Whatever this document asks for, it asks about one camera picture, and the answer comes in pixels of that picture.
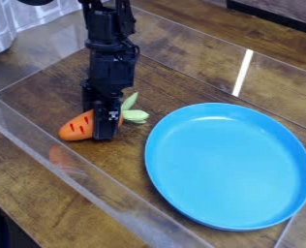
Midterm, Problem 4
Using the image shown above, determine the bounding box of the white checkered curtain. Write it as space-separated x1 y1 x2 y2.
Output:
0 0 81 52

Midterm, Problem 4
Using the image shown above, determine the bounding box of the dark background furniture edge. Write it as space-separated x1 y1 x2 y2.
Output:
225 0 306 33

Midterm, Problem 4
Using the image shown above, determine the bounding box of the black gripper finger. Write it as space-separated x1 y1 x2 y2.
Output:
80 80 95 111
93 97 120 140

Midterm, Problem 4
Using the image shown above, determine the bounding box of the blue plastic plate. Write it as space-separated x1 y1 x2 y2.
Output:
145 103 306 232

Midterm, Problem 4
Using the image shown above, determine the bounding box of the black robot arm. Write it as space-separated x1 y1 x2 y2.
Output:
77 0 140 140

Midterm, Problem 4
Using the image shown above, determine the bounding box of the clear acrylic enclosure wall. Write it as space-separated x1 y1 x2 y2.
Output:
0 6 306 248

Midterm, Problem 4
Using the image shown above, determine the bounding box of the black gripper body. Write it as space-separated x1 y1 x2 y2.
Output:
87 40 140 98

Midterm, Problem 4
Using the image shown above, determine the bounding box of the orange toy carrot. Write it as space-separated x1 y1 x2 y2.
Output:
59 92 149 140

